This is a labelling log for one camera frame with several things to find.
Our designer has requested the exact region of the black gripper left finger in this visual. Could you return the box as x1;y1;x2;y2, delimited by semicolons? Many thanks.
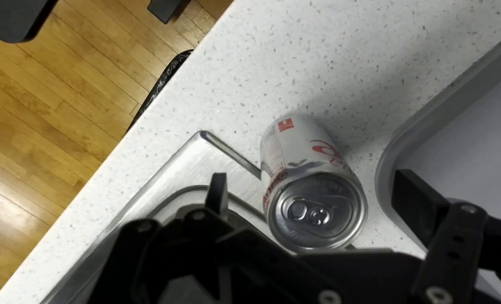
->
86;171;235;304

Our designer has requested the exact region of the silver can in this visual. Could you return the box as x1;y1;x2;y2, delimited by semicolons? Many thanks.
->
258;113;368;254

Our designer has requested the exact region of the stainless steel sink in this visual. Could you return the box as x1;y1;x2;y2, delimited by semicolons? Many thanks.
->
37;130;274;304

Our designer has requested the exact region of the dark grey furniture base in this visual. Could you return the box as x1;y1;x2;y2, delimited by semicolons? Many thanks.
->
147;0;193;26
0;0;61;46

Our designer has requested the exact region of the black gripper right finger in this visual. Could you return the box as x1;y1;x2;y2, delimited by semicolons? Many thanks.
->
392;167;501;304

